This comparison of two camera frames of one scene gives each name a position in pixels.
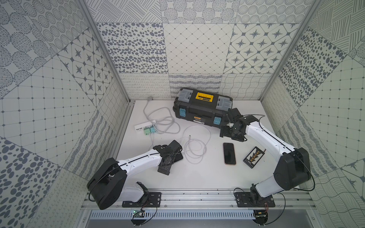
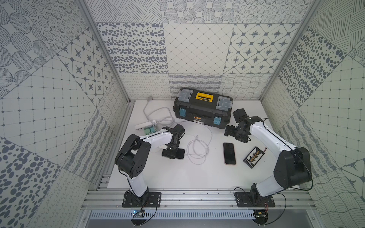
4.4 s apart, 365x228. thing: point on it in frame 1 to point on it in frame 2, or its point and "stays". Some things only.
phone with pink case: [229, 153] stays
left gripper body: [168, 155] to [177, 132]
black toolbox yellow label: [203, 107] stays
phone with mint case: [177, 154] stays
